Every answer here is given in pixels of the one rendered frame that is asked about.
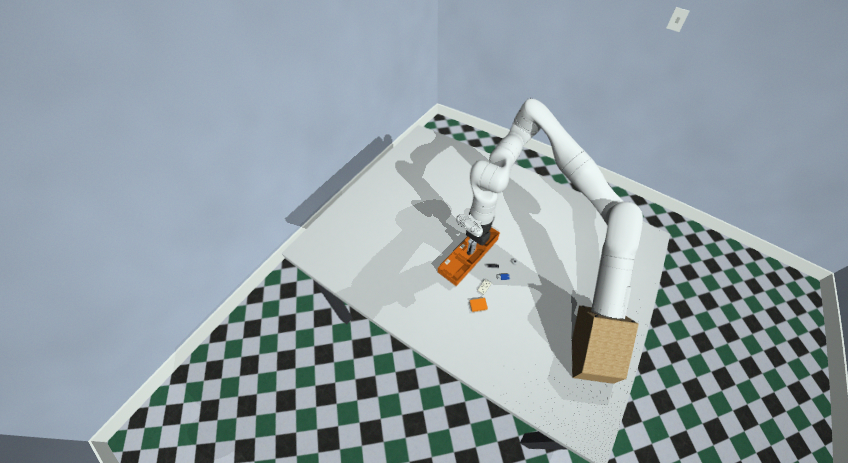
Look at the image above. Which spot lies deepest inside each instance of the orange square pad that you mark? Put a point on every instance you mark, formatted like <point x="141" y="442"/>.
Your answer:
<point x="478" y="304"/>

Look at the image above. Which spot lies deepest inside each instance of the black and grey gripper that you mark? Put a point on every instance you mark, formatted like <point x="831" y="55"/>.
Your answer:
<point x="472" y="223"/>

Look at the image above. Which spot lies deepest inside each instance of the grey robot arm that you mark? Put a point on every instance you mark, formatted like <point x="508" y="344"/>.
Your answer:
<point x="624" y="220"/>

